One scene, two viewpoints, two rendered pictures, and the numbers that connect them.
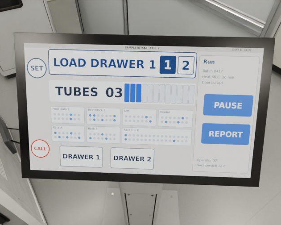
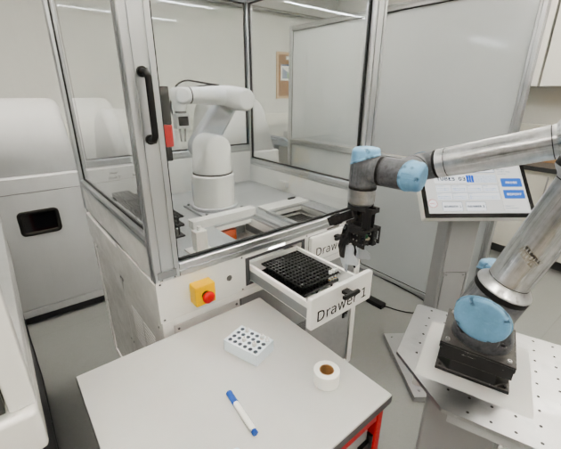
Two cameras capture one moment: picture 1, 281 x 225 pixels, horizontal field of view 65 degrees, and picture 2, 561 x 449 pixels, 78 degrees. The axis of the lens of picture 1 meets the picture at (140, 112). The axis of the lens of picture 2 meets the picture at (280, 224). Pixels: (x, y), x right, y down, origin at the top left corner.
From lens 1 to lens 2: 1.57 m
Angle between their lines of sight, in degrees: 28
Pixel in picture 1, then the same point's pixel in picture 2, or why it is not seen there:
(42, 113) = (431, 188)
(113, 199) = (395, 339)
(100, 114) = (457, 187)
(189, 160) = (502, 206)
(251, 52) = not seen: hidden behind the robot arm
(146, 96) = (475, 179)
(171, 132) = (491, 194)
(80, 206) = (364, 349)
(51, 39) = not seen: hidden behind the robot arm
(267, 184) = (532, 326)
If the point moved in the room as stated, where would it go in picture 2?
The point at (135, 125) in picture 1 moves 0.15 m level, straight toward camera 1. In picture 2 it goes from (474, 191) to (496, 201)
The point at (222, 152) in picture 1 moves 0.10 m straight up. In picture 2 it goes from (516, 201) to (521, 180)
